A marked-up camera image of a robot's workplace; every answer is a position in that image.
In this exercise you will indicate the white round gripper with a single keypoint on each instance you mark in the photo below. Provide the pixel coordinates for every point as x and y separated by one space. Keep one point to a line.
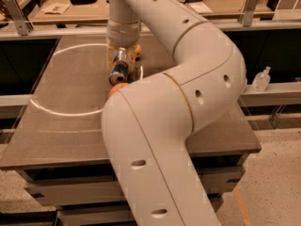
122 35

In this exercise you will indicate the blue silver redbull can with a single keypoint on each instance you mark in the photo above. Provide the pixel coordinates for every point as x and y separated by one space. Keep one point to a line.
120 71

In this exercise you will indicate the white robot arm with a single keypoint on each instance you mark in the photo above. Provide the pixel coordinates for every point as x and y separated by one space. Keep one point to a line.
145 124

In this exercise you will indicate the orange fruit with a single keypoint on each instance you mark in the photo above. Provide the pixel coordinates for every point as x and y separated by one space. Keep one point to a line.
138 51

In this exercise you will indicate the red apple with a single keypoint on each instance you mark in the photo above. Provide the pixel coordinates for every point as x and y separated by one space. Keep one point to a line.
118 86

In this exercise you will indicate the black cloth bundle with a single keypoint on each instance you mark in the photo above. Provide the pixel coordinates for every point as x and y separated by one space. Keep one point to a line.
82 2

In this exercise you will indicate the paper sheet left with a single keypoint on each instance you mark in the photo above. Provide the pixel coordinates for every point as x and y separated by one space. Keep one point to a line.
56 8

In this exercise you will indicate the white paper note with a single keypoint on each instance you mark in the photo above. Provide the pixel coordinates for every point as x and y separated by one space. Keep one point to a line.
200 8

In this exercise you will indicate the grey drawer cabinet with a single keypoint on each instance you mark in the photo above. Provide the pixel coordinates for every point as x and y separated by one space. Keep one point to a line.
90 195

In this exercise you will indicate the clear sanitizer bottle right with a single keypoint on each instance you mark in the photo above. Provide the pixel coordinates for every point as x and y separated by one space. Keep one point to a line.
261 80

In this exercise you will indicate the grey metal bracket left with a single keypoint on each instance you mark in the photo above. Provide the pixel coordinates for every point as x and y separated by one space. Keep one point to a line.
12 10

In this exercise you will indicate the grey metal bracket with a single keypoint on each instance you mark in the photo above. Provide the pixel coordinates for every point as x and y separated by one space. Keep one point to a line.
12 10
246 17

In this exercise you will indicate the grey metal bracket right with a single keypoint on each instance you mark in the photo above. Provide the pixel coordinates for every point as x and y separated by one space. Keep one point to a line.
246 17

